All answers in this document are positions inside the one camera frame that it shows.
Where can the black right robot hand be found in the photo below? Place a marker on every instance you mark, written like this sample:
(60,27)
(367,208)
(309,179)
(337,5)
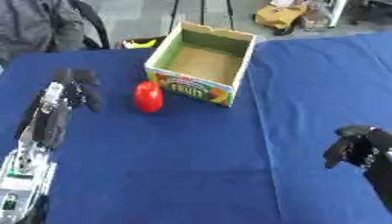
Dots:
(367,151)

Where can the black bin with yellow item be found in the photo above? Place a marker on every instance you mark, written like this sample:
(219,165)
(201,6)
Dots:
(139,43)

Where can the black tripod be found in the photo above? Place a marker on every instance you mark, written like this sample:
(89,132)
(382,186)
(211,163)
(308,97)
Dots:
(201,13)

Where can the white furniture frame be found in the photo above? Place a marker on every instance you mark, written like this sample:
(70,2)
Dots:
(334,13)

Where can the person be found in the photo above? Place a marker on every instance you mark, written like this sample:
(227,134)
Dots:
(35,26)

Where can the yellow bag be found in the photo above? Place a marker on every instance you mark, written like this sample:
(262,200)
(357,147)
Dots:
(279,16)

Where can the open cardboard box green inside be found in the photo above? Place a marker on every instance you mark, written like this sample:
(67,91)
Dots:
(204,62)

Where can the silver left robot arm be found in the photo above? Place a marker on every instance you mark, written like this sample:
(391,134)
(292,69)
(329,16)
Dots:
(23,180)

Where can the red toy pepper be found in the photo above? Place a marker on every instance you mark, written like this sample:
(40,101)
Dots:
(148,96)

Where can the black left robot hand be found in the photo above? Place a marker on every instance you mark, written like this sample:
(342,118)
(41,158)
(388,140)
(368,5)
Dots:
(51,122)

